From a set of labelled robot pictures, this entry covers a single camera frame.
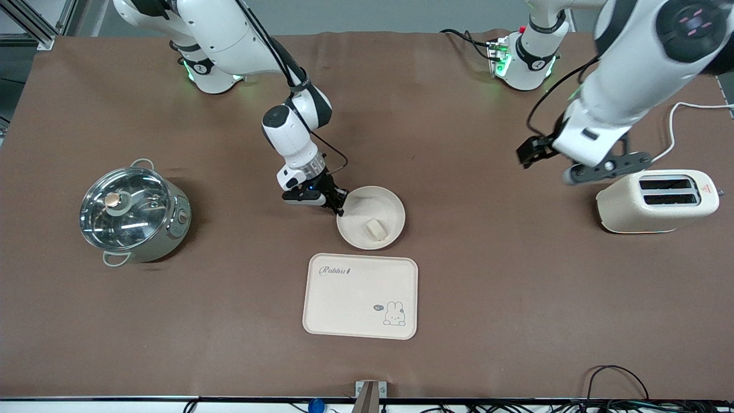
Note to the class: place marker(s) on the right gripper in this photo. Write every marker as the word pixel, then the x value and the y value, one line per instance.
pixel 326 184

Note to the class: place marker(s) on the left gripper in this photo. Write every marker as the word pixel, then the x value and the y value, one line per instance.
pixel 538 148

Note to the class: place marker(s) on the cream round bowl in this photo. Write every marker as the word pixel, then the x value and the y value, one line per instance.
pixel 367 206

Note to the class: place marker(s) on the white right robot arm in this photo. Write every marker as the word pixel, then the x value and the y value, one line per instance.
pixel 223 34

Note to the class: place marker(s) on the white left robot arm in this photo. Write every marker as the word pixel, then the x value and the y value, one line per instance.
pixel 631 69

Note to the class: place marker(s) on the pale steamed bun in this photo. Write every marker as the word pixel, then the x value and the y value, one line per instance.
pixel 375 229

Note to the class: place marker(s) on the white two-slot toaster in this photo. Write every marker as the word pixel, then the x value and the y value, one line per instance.
pixel 631 215

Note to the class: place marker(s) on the cream rabbit print tray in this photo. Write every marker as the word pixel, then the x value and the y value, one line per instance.
pixel 350 298

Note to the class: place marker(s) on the circuit board with green light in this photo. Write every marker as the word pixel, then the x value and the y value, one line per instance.
pixel 500 57

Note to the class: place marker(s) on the glass pot lid with knob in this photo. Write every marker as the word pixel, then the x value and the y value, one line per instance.
pixel 137 221

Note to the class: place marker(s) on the brown table mat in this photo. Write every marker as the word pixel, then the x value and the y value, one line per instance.
pixel 172 332

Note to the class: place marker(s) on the blue round cap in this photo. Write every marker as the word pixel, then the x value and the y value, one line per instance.
pixel 316 406

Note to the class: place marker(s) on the grey metal table bracket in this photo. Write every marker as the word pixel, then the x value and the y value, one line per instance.
pixel 370 396

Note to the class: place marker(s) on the aluminium frame profile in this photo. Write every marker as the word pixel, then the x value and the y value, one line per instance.
pixel 40 34

